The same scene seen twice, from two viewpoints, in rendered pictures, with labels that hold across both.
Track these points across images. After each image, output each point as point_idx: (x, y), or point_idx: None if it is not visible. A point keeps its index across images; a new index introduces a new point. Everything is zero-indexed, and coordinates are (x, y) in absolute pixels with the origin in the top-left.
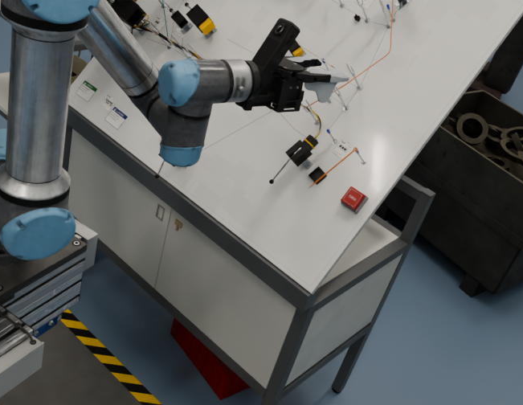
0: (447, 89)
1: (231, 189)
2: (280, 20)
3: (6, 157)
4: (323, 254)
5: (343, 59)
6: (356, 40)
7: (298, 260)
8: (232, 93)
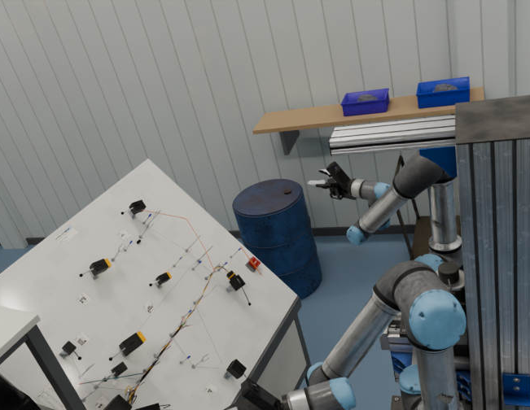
0: (193, 207)
1: (246, 338)
2: (330, 166)
3: (454, 235)
4: (278, 285)
5: (165, 256)
6: (153, 246)
7: (282, 299)
8: None
